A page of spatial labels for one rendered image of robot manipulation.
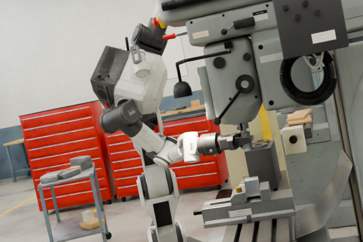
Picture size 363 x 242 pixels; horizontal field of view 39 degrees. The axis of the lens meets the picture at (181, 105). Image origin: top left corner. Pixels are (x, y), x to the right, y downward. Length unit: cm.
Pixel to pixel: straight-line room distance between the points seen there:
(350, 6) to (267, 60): 34
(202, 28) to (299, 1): 42
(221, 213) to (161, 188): 71
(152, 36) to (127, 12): 914
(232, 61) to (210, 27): 15
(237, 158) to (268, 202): 188
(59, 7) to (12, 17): 117
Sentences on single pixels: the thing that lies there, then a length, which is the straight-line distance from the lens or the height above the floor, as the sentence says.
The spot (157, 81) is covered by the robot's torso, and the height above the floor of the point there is 153.
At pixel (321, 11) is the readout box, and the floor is 164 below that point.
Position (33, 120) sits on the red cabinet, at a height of 136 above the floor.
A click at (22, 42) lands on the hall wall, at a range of 1247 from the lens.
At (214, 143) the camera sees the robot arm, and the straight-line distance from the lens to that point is 201.
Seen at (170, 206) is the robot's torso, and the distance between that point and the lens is 266.
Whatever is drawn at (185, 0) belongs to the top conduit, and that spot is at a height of 179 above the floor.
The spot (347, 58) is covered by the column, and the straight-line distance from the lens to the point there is 184.
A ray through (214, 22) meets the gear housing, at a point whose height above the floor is 170.
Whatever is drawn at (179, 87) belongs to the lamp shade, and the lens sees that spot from 197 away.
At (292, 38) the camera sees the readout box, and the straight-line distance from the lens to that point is 162.
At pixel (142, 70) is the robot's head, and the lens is 217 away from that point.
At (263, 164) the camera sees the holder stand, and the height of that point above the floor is 107.
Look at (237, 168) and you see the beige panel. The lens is 381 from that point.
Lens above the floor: 152
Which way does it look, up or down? 3 degrees down
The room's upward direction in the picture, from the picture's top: 11 degrees counter-clockwise
